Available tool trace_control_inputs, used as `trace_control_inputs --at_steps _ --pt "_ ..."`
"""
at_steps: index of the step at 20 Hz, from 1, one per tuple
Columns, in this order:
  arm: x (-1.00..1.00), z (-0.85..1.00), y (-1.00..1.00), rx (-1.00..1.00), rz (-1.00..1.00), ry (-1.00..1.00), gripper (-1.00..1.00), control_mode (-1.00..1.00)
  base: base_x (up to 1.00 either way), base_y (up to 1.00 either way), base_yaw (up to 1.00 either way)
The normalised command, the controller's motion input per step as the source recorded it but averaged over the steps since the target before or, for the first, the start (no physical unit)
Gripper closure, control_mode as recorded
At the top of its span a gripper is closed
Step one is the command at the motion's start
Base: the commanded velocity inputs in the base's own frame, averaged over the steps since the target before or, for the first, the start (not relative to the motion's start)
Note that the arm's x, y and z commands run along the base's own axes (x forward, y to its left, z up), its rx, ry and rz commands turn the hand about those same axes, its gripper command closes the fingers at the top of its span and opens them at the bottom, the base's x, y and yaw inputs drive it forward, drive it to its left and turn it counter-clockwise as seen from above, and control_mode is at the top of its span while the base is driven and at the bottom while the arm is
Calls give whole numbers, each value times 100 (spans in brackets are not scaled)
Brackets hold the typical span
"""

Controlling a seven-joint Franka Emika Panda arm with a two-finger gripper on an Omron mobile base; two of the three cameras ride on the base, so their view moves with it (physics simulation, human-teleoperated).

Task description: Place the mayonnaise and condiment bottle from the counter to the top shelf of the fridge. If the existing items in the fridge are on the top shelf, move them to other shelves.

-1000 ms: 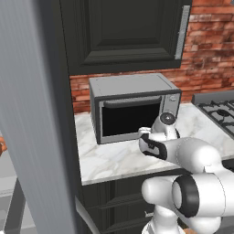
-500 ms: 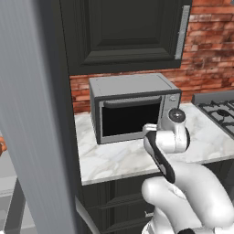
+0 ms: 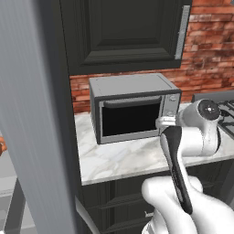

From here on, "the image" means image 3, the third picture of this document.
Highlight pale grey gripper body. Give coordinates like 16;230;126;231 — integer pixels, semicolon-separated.
154;114;178;130

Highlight orange round object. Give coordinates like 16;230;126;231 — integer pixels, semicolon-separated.
0;135;8;157

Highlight grey toaster oven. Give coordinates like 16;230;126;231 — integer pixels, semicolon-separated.
88;72;183;145

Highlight dark base cupboard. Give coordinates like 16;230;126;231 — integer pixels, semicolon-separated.
80;158;234;234

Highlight grey toaster oven handle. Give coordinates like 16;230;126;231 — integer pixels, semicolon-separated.
102;96;163;110

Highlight dark wall cupboard door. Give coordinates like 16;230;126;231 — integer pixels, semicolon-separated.
59;0;194;76

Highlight grey fridge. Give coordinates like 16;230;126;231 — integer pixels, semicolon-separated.
0;0;84;234

